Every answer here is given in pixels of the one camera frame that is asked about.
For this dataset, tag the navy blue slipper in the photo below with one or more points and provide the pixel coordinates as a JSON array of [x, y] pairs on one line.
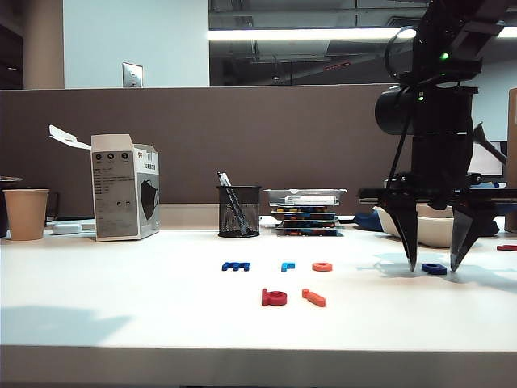
[[365, 222]]

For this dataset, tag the metal wall plate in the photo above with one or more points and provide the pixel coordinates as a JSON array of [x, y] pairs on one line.
[[132, 75]]

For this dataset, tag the blue letter g magnet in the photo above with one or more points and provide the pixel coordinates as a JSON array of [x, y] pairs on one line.
[[434, 268]]

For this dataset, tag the brown desk partition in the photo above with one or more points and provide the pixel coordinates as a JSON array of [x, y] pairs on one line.
[[242, 133]]

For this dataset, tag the blue letter r magnet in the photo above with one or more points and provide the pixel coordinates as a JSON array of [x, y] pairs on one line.
[[287, 266]]

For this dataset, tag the teal letter puzzle board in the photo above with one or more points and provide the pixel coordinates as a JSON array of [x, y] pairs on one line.
[[309, 233], [303, 210], [311, 224], [305, 217]]

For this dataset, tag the tan paper cup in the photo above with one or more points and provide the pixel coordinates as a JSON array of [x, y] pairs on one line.
[[25, 214]]

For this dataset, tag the beige oval bowl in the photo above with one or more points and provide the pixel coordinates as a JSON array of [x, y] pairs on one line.
[[434, 230]]

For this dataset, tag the orange letter i magnet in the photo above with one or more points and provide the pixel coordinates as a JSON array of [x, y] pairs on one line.
[[314, 298]]

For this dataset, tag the silver pen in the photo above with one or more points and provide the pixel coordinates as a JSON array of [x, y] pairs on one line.
[[223, 180]]

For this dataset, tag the brown wooden box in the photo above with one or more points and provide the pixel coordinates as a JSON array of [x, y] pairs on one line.
[[513, 161]]

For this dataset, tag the orange letter o magnet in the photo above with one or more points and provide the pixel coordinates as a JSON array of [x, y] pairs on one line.
[[322, 266]]

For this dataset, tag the black curved lamp head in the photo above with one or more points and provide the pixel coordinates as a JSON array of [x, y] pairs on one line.
[[480, 135]]

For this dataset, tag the red letter h magnet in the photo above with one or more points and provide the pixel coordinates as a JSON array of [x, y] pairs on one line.
[[508, 247]]

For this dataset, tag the white flat case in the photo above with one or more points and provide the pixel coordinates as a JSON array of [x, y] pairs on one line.
[[66, 228]]

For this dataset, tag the red letter b magnet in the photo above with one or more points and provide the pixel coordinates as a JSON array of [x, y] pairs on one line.
[[274, 298]]

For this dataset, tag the white grey mask box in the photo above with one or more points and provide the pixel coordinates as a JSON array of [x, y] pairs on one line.
[[117, 190]]

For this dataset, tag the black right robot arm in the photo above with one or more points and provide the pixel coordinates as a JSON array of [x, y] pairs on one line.
[[440, 72]]

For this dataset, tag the computer monitor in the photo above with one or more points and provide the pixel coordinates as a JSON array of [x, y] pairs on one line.
[[488, 161]]

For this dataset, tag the black mesh pen holder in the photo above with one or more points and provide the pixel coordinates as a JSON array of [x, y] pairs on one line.
[[238, 214]]

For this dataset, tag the linear ceiling light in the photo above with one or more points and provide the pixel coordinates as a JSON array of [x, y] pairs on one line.
[[303, 34]]

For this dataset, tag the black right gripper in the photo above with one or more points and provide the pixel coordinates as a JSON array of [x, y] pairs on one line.
[[440, 169]]

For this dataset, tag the blue letter m magnet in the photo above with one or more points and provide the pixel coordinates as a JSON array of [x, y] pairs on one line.
[[235, 266]]

